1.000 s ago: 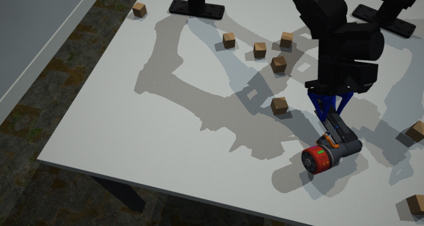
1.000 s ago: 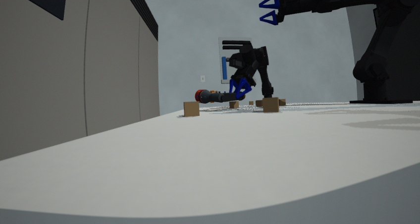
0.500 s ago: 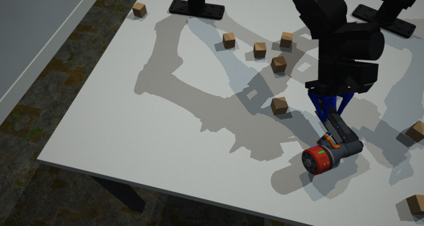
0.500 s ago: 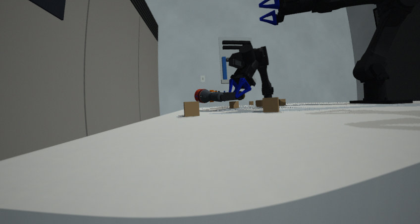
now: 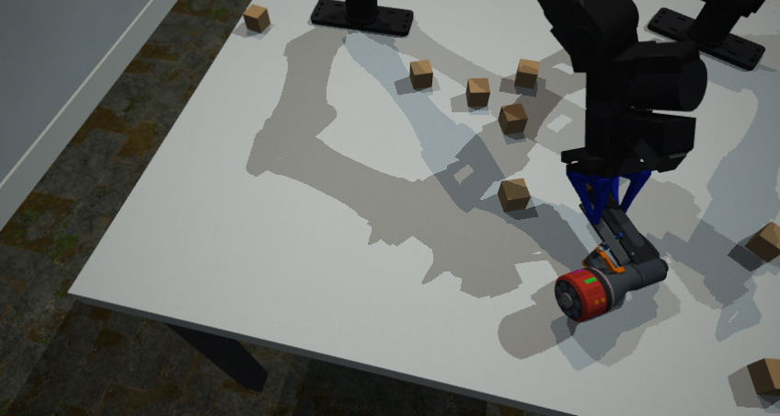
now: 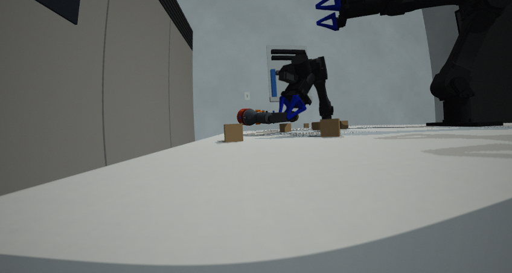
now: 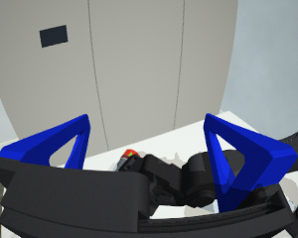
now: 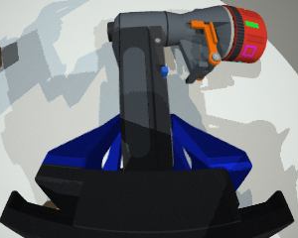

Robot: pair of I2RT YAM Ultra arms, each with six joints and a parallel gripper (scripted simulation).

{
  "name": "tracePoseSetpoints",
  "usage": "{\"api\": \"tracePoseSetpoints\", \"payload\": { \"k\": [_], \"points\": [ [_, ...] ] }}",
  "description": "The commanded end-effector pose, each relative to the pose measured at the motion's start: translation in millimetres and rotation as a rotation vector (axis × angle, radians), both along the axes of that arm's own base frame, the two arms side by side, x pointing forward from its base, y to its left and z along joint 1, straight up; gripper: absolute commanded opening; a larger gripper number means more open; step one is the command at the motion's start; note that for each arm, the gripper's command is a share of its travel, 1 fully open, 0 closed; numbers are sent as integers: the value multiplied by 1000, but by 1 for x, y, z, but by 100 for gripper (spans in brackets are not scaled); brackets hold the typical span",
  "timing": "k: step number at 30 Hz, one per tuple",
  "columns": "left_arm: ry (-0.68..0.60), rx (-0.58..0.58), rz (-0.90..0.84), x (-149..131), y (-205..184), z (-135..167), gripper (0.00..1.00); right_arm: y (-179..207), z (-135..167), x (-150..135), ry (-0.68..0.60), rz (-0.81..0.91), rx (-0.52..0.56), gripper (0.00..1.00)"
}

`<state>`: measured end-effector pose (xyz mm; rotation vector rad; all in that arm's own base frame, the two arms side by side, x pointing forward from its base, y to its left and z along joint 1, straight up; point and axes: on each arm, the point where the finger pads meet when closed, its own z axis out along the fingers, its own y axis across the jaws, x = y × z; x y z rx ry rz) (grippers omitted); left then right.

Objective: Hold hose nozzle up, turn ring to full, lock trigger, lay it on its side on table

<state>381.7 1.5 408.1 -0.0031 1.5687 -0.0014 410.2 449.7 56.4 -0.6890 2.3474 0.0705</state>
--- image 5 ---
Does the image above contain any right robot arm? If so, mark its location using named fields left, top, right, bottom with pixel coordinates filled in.
left=311, top=0, right=707, bottom=173

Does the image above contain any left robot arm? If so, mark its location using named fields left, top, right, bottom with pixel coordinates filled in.
left=648, top=0, right=765, bottom=71

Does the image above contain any brown cube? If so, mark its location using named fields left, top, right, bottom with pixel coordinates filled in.
left=747, top=358, right=780, bottom=396
left=498, top=103, right=528, bottom=135
left=498, top=179, right=531, bottom=213
left=744, top=221, right=780, bottom=263
left=465, top=78, right=490, bottom=107
left=409, top=60, right=433, bottom=89
left=514, top=59, right=540, bottom=89
left=243, top=4, right=270, bottom=33

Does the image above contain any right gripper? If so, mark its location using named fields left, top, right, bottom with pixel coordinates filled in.
left=561, top=109, right=651, bottom=225

